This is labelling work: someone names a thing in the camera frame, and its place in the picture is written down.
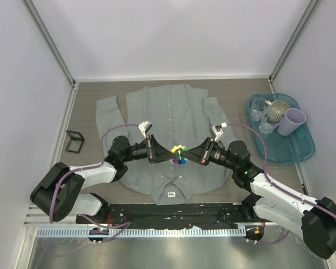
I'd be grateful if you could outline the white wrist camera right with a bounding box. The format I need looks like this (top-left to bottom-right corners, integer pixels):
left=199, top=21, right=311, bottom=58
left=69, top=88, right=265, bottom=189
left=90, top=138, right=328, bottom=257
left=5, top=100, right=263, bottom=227
left=211, top=122, right=227, bottom=142

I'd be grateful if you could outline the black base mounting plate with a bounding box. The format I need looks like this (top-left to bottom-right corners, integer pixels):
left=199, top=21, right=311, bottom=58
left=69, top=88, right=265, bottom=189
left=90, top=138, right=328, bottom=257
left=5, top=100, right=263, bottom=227
left=74, top=203, right=277, bottom=229

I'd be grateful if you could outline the clear glass cup rear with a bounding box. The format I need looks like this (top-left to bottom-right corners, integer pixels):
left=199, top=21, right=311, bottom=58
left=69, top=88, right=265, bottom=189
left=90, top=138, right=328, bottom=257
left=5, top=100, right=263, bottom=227
left=250, top=98, right=271, bottom=121

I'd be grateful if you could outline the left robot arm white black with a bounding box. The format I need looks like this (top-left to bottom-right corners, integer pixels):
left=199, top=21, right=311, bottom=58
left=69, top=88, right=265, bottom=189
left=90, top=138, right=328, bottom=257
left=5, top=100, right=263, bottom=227
left=30, top=134, right=174, bottom=224

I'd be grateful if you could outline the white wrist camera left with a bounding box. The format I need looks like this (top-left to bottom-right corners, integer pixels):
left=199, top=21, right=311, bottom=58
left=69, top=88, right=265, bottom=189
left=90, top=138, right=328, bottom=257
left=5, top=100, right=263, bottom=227
left=138, top=121, right=152, bottom=138

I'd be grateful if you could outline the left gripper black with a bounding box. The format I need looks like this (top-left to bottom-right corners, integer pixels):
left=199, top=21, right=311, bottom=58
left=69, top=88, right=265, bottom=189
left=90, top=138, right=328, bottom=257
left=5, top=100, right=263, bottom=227
left=122, top=134, right=175, bottom=164

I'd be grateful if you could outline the metal cup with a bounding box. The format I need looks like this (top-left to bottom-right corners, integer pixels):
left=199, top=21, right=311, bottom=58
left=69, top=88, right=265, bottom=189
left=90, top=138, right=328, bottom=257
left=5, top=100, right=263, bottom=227
left=266, top=100, right=290, bottom=123

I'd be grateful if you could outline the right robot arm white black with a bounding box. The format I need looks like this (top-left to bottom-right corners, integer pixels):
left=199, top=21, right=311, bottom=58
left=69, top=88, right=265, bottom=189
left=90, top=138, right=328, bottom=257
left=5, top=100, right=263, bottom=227
left=182, top=138, right=336, bottom=259

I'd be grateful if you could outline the small black frame stand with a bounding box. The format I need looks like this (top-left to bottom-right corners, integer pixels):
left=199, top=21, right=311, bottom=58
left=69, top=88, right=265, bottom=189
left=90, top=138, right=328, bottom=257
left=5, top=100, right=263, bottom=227
left=65, top=130, right=85, bottom=154

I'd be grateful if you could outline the lilac plastic cup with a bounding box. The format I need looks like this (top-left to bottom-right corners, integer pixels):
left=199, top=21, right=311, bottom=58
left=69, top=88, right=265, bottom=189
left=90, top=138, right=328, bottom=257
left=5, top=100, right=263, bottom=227
left=277, top=108, right=306, bottom=136

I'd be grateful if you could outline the grey button-up shirt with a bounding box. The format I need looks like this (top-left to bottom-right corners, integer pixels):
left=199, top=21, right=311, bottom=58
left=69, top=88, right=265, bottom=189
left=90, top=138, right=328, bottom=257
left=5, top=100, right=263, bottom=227
left=96, top=84, right=232, bottom=205

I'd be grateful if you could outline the clear glass cup front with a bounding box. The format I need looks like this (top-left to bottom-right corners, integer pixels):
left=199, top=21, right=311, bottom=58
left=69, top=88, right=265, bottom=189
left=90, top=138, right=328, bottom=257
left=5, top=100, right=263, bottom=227
left=259, top=110, right=282, bottom=134

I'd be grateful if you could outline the slotted cable duct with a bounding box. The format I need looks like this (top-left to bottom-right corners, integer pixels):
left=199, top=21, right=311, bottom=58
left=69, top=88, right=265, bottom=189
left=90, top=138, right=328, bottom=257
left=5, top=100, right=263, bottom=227
left=36, top=226, right=246, bottom=238

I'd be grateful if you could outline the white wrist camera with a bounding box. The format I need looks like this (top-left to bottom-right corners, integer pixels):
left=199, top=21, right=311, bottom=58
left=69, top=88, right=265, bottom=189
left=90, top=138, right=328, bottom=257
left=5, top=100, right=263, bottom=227
left=211, top=122, right=227, bottom=142
left=138, top=121, right=152, bottom=138

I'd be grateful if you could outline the colourful pompom flower brooch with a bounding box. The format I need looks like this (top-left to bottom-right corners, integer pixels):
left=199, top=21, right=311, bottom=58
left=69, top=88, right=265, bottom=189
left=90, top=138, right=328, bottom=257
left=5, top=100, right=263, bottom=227
left=170, top=145, right=188, bottom=165

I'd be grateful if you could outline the teal plastic tray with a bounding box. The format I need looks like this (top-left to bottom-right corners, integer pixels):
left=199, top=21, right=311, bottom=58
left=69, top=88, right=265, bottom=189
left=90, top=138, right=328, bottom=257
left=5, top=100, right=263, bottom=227
left=246, top=93, right=316, bottom=163

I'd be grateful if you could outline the clear glass cup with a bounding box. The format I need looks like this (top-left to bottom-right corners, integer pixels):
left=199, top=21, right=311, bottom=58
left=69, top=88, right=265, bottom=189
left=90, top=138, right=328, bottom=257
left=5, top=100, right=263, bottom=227
left=259, top=110, right=282, bottom=134
left=250, top=98, right=271, bottom=121

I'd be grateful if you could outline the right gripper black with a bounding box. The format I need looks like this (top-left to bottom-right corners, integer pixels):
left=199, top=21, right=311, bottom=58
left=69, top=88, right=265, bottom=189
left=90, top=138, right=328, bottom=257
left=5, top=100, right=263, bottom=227
left=182, top=137, right=238, bottom=170

